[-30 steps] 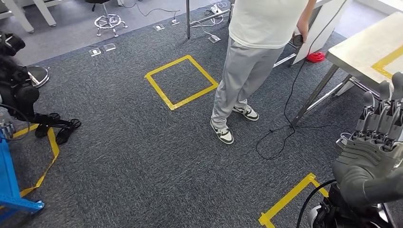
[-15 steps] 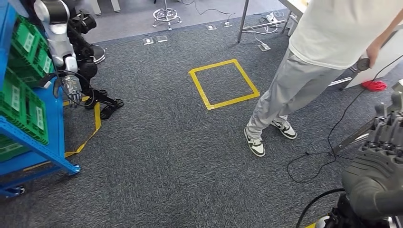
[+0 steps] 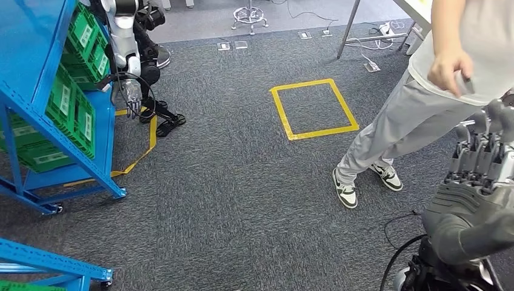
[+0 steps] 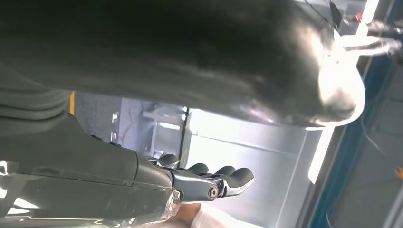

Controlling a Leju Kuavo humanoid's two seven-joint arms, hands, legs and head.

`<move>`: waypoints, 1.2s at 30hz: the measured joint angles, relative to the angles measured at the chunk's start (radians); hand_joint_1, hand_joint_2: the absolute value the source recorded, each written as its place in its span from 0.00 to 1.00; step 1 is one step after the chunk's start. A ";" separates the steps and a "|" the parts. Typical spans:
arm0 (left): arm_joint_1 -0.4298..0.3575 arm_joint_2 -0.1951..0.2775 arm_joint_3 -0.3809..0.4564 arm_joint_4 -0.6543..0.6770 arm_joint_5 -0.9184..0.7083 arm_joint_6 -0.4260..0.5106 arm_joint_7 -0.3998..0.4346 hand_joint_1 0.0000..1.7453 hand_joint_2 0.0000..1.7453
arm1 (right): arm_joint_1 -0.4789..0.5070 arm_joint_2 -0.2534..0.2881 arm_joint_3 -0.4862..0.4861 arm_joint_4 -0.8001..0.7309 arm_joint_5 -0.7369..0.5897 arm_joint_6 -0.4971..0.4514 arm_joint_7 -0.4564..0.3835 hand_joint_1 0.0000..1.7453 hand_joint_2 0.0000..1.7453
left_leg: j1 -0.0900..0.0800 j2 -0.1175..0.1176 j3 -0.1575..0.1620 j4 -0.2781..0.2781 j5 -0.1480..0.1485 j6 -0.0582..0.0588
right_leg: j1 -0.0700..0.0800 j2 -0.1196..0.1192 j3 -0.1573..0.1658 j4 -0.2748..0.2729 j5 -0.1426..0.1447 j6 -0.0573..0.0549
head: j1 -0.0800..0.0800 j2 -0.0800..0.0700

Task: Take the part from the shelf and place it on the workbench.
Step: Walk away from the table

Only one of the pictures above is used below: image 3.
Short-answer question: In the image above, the grey humanoid robot hand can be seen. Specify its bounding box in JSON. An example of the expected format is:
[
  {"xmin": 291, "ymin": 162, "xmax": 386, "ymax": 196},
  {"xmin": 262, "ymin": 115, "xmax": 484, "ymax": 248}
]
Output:
[{"xmin": 119, "ymin": 78, "xmax": 144, "ymax": 119}]

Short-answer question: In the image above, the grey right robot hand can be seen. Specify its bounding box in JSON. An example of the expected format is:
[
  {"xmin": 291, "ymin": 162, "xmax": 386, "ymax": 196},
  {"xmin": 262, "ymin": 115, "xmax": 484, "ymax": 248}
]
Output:
[{"xmin": 421, "ymin": 98, "xmax": 514, "ymax": 266}]

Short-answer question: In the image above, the person's hand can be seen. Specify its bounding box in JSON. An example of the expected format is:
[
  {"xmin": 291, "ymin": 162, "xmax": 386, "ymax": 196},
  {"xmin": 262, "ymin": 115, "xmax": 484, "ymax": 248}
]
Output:
[{"xmin": 427, "ymin": 50, "xmax": 475, "ymax": 98}]

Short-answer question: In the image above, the blue metal shelf unit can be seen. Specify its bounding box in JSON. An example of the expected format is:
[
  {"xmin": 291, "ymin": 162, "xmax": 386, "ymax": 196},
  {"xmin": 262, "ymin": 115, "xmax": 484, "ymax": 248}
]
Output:
[
  {"xmin": 0, "ymin": 236, "xmax": 115, "ymax": 291},
  {"xmin": 0, "ymin": 0, "xmax": 127, "ymax": 216}
]

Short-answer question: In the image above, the black white humanoid robot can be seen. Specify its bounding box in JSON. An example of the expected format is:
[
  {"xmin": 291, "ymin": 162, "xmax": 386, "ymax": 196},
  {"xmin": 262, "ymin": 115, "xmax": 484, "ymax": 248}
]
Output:
[{"xmin": 80, "ymin": 0, "xmax": 187, "ymax": 139}]

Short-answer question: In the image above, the yellow floor tape square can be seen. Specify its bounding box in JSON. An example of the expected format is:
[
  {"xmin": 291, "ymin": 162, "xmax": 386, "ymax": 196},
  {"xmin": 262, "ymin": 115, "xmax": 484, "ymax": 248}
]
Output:
[
  {"xmin": 63, "ymin": 106, "xmax": 158, "ymax": 188},
  {"xmin": 270, "ymin": 78, "xmax": 360, "ymax": 141}
]

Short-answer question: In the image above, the green plastic crate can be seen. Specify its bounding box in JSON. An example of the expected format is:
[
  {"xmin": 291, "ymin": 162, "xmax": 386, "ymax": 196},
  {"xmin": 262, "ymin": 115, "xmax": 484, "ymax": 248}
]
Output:
[
  {"xmin": 0, "ymin": 66, "xmax": 79, "ymax": 152},
  {"xmin": 66, "ymin": 3, "xmax": 101, "ymax": 61},
  {"xmin": 60, "ymin": 34, "xmax": 110, "ymax": 91},
  {"xmin": 16, "ymin": 90, "xmax": 96, "ymax": 174},
  {"xmin": 0, "ymin": 281, "xmax": 67, "ymax": 291}
]

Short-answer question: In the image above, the grey round floor base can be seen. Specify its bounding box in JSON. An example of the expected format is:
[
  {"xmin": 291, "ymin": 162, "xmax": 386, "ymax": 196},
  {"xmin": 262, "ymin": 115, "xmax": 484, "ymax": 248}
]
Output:
[{"xmin": 155, "ymin": 44, "xmax": 172, "ymax": 70}]

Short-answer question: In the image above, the person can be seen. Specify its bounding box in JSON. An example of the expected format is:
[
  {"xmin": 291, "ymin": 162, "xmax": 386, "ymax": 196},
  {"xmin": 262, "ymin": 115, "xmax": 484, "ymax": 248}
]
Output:
[{"xmin": 332, "ymin": 0, "xmax": 514, "ymax": 210}]

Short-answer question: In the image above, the white power strip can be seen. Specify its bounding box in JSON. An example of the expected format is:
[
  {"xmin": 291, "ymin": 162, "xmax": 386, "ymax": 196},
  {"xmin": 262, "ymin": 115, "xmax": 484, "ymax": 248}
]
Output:
[{"xmin": 378, "ymin": 22, "xmax": 397, "ymax": 38}]

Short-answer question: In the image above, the person's shoe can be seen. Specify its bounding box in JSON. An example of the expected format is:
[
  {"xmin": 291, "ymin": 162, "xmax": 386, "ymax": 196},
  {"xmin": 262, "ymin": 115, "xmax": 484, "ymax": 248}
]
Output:
[
  {"xmin": 332, "ymin": 167, "xmax": 359, "ymax": 210},
  {"xmin": 369, "ymin": 162, "xmax": 404, "ymax": 192}
]

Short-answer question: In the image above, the chrome stool base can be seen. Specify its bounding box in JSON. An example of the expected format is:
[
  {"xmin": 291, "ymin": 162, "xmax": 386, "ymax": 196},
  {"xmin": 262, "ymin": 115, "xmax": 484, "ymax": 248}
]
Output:
[{"xmin": 232, "ymin": 0, "xmax": 269, "ymax": 36}]

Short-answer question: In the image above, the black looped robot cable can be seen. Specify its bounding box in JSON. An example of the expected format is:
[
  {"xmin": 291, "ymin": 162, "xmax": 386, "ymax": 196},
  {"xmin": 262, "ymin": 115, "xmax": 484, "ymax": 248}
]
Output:
[{"xmin": 108, "ymin": 71, "xmax": 158, "ymax": 121}]

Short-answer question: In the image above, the white floor cable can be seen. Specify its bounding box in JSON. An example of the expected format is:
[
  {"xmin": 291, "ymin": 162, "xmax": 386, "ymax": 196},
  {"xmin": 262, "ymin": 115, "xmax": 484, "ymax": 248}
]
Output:
[{"xmin": 345, "ymin": 20, "xmax": 407, "ymax": 66}]

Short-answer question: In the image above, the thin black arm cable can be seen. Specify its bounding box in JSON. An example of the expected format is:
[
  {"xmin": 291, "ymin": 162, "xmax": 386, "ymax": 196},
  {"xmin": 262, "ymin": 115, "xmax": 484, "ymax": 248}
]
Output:
[{"xmin": 383, "ymin": 210, "xmax": 422, "ymax": 250}]

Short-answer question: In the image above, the black floor cable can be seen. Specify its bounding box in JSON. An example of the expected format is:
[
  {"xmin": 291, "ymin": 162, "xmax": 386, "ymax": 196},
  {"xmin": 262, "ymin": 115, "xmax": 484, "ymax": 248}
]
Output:
[{"xmin": 271, "ymin": 0, "xmax": 340, "ymax": 32}]

